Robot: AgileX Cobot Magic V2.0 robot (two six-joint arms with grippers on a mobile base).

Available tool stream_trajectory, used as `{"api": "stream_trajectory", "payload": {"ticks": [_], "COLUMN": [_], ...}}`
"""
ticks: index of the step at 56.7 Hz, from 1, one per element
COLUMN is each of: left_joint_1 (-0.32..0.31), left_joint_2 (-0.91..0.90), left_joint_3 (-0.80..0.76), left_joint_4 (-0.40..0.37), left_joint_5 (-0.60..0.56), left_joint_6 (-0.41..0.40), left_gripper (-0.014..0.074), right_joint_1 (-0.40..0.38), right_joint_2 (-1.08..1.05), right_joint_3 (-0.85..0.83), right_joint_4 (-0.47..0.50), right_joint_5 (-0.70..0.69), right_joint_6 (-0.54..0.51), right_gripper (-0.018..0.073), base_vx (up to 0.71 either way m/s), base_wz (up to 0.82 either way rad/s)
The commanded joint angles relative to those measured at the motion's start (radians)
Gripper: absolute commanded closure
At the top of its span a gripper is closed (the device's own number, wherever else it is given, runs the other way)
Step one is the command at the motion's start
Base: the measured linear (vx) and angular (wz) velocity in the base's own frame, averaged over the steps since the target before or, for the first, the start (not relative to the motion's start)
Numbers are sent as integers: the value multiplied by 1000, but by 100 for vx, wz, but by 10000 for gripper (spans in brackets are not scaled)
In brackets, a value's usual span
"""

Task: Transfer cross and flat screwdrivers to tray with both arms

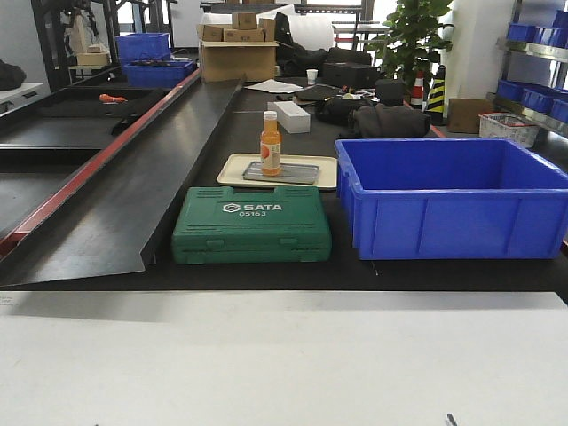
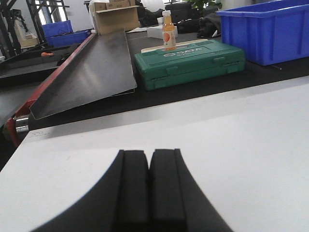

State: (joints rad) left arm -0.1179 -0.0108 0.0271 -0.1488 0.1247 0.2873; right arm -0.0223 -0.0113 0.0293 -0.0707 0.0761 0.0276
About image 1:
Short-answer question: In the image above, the large blue plastic bin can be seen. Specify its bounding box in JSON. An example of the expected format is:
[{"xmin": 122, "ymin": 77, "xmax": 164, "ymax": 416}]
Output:
[{"xmin": 335, "ymin": 138, "xmax": 567, "ymax": 260}]

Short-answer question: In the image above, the beige plastic tray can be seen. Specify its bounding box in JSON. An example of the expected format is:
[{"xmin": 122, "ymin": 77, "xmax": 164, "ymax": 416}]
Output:
[{"xmin": 217, "ymin": 153, "xmax": 337, "ymax": 191}]

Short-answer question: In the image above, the yellow black traffic cone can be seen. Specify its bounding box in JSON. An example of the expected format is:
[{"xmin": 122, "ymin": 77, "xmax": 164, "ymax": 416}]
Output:
[{"xmin": 425, "ymin": 65, "xmax": 446, "ymax": 126}]

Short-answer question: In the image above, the black metal ramp panel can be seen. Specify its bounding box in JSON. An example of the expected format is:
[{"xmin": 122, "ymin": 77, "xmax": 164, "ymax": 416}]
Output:
[{"xmin": 1, "ymin": 75, "xmax": 242, "ymax": 289}]

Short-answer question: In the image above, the blue bin on conveyor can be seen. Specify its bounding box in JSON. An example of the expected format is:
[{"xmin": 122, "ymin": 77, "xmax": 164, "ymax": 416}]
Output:
[{"xmin": 122, "ymin": 60, "xmax": 197, "ymax": 89}]

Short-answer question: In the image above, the dark folded cloth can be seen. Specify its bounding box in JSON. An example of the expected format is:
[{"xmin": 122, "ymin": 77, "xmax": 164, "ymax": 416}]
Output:
[{"xmin": 338, "ymin": 104, "xmax": 430, "ymax": 139}]

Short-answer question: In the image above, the white rectangular box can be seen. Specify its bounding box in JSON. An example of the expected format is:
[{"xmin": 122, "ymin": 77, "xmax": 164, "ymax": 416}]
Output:
[{"xmin": 267, "ymin": 101, "xmax": 311, "ymax": 134}]

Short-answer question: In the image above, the white paper cup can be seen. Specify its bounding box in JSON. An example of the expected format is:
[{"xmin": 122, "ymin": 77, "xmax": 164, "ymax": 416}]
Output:
[{"xmin": 306, "ymin": 68, "xmax": 319, "ymax": 85}]

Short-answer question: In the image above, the potted green tree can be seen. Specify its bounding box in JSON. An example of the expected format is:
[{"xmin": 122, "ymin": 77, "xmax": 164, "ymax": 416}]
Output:
[{"xmin": 375, "ymin": 0, "xmax": 454, "ymax": 90}]

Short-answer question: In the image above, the orange juice bottle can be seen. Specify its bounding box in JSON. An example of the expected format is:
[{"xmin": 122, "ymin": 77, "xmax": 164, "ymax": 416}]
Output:
[{"xmin": 260, "ymin": 111, "xmax": 282, "ymax": 177}]

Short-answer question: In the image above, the brown cardboard box floor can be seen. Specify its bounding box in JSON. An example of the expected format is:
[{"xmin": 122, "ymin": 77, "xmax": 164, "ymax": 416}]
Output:
[{"xmin": 447, "ymin": 99, "xmax": 493, "ymax": 134}]

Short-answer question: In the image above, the white wire basket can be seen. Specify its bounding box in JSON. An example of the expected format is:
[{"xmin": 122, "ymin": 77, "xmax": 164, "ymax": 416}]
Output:
[{"xmin": 479, "ymin": 113, "xmax": 539, "ymax": 148}]

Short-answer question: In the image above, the large cardboard box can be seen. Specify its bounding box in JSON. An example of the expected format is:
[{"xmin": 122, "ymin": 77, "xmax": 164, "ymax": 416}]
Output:
[{"xmin": 199, "ymin": 41, "xmax": 278, "ymax": 83}]

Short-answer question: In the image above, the green SATA tool case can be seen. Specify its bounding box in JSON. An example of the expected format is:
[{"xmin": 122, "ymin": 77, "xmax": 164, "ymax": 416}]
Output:
[{"xmin": 171, "ymin": 186, "xmax": 332, "ymax": 264}]

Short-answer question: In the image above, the small metal tray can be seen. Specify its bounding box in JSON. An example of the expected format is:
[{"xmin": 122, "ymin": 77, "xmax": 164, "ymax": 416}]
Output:
[{"xmin": 242, "ymin": 162, "xmax": 320, "ymax": 185}]

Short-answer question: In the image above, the orange handled tool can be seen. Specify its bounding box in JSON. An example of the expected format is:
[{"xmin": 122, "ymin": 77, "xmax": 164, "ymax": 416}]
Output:
[{"xmin": 99, "ymin": 93, "xmax": 127, "ymax": 104}]

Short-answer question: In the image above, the red white traffic cone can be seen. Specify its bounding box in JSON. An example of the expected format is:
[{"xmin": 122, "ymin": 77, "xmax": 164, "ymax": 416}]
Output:
[{"xmin": 410, "ymin": 70, "xmax": 424, "ymax": 110}]

